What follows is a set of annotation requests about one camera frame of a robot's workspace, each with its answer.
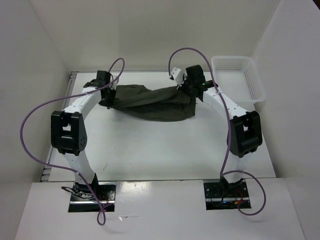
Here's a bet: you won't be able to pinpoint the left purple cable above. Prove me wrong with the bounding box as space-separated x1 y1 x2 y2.
19 57 126 226

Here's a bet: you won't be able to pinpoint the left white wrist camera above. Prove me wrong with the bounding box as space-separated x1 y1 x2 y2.
108 75 119 91

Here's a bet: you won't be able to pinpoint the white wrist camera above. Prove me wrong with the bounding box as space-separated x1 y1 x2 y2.
108 75 119 91
169 67 185 87

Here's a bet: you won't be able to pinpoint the aluminium table edge rail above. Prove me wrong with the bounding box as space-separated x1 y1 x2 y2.
39 71 79 183

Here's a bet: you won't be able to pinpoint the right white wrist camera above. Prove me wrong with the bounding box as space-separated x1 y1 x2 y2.
169 67 185 87

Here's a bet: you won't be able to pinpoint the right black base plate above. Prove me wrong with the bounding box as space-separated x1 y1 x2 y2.
203 179 252 211

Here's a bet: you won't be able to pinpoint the white plastic basket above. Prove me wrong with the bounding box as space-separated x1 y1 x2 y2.
211 56 267 104

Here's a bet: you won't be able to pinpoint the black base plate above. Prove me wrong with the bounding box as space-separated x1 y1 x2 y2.
62 182 116 213
203 179 252 211

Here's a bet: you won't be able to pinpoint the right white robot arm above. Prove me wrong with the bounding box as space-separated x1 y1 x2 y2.
170 65 263 158

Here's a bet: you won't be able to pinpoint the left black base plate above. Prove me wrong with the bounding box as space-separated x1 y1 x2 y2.
62 182 116 213

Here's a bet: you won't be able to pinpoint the olive green shorts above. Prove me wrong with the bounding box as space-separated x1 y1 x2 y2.
112 84 196 122

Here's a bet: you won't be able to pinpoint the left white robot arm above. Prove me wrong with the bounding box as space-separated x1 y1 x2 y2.
50 70 118 200

